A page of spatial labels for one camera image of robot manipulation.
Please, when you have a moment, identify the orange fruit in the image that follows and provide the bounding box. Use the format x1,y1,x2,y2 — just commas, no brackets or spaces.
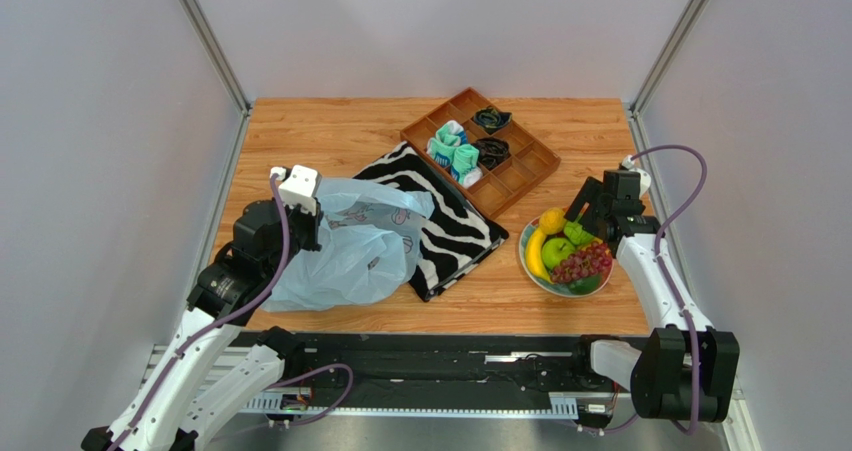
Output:
538,207,567,236

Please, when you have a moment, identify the teal white sock pair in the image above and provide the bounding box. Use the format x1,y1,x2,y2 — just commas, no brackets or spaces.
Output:
450,144,483,189

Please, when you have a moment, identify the yellow banana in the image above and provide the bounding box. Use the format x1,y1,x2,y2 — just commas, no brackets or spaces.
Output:
525,227,551,283

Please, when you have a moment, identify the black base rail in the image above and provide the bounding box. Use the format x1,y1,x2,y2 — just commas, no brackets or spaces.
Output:
279,332,634,419

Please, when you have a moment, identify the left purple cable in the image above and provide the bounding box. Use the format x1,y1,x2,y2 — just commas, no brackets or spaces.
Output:
119,173,292,451

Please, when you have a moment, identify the fruit plate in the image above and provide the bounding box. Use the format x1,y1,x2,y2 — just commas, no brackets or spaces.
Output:
518,218,614,298

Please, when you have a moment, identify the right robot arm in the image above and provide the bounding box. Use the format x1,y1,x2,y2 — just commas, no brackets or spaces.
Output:
565,169,740,425

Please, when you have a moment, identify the zebra striped cushion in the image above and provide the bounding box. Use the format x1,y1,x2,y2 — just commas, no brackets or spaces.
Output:
354,142,509,302

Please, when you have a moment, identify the green bumpy fruit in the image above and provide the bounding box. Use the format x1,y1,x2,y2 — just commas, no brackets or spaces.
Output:
563,221,596,248

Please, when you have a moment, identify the light blue plastic bag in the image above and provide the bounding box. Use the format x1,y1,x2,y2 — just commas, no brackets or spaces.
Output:
262,178,435,312

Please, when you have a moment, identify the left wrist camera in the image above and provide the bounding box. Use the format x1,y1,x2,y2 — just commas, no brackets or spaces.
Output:
269,165,322,217

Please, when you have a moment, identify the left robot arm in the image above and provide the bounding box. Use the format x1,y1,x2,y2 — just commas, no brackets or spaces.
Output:
81,198,323,450

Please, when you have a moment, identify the green apple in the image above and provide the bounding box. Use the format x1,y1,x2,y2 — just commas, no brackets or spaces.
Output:
541,237,576,270

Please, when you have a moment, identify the purple grapes bunch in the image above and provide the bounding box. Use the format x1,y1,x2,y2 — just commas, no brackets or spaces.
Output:
550,241,613,285

